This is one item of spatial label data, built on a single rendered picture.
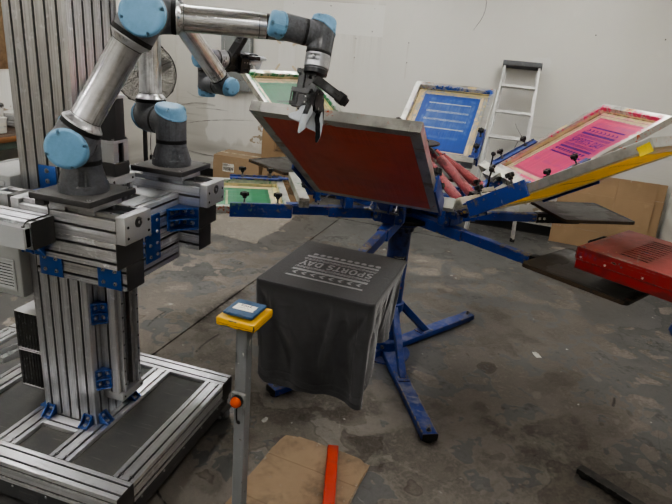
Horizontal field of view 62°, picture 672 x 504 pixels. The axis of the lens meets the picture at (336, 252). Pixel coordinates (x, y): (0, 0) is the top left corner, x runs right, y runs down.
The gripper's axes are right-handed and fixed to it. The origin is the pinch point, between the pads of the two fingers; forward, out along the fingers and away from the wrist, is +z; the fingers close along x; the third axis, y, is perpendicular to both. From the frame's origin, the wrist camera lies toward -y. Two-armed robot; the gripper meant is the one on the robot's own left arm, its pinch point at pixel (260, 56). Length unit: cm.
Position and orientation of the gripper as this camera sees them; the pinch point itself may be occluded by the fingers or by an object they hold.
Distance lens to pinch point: 273.1
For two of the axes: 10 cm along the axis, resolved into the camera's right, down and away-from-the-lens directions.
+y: -1.9, 8.9, 4.2
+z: 6.6, -2.1, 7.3
